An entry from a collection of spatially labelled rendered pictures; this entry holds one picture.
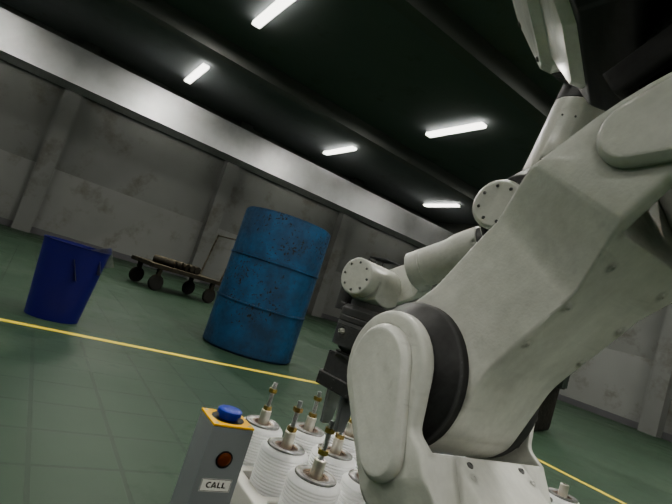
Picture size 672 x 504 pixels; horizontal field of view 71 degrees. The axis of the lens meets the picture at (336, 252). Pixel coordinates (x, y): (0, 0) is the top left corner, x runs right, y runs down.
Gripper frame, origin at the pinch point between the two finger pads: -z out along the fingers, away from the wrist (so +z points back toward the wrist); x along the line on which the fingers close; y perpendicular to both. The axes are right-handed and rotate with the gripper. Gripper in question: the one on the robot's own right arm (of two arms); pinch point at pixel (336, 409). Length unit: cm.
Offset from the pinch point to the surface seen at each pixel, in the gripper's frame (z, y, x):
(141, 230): 35, -252, 979
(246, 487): -18.8, 5.7, 10.4
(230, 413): -4.0, 17.5, 4.8
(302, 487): -12.5, 4.3, -2.1
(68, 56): 258, -8, 824
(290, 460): -12.4, 0.2, 7.4
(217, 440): -7.8, 19.1, 3.4
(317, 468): -10.0, 0.9, -0.7
